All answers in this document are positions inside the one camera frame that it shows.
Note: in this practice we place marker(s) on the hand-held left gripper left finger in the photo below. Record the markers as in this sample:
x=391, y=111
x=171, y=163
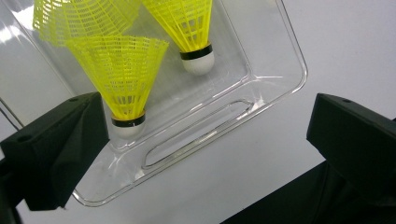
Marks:
x=56, y=149

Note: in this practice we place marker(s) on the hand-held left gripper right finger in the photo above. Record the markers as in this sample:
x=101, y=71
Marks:
x=351, y=140

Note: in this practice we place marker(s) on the yellow shuttlecock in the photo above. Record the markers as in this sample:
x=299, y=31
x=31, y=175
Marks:
x=77, y=18
x=121, y=74
x=186, y=28

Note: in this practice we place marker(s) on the clear plastic tray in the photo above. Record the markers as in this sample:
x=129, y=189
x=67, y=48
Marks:
x=267, y=62

